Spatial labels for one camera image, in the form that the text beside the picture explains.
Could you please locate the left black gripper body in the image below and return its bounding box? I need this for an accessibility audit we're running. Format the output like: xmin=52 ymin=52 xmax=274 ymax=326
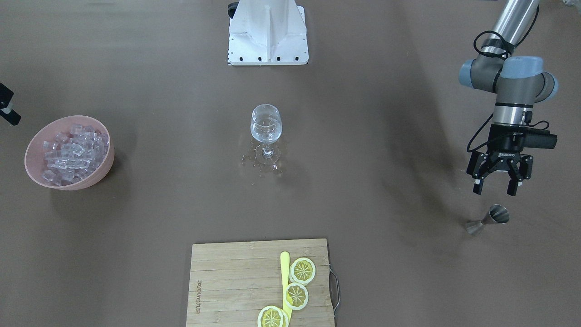
xmin=467 ymin=124 xmax=534 ymax=180

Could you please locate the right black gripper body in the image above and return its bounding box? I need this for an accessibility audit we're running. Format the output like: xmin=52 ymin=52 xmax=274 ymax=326
xmin=0 ymin=83 xmax=14 ymax=109

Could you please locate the steel jigger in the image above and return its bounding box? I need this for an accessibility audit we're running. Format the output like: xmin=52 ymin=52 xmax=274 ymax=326
xmin=464 ymin=204 xmax=510 ymax=236

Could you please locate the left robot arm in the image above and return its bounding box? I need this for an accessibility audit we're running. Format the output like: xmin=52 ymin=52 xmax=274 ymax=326
xmin=458 ymin=0 xmax=558 ymax=196

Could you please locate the pink bowl of ice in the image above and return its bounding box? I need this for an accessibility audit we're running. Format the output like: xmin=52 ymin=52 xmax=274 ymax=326
xmin=24 ymin=115 xmax=115 ymax=191

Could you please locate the clear wine glass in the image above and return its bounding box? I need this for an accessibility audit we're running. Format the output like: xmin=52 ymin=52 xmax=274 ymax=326
xmin=250 ymin=104 xmax=283 ymax=165

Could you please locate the lemon slice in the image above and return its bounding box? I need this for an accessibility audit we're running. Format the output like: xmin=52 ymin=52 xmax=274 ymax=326
xmin=289 ymin=257 xmax=317 ymax=285
xmin=283 ymin=282 xmax=309 ymax=311
xmin=256 ymin=306 xmax=289 ymax=327

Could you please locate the yellow plastic knife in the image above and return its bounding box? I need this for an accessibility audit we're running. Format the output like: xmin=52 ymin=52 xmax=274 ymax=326
xmin=280 ymin=251 xmax=292 ymax=327

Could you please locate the bamboo cutting board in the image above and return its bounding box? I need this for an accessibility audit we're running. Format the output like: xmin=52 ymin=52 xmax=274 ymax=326
xmin=186 ymin=238 xmax=335 ymax=327

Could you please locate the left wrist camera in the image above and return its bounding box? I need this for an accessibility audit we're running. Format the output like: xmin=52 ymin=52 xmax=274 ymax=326
xmin=514 ymin=129 xmax=558 ymax=151

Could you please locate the white camera pillar stand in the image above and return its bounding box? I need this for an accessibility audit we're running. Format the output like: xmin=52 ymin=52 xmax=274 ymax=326
xmin=227 ymin=0 xmax=309 ymax=66

